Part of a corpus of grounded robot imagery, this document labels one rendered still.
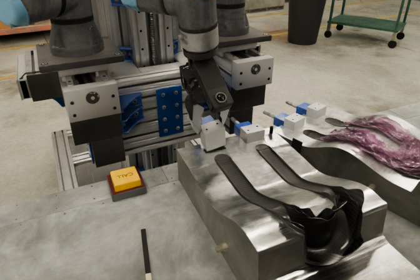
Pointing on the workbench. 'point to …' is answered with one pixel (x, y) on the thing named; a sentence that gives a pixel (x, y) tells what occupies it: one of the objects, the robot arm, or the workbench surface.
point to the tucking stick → (145, 255)
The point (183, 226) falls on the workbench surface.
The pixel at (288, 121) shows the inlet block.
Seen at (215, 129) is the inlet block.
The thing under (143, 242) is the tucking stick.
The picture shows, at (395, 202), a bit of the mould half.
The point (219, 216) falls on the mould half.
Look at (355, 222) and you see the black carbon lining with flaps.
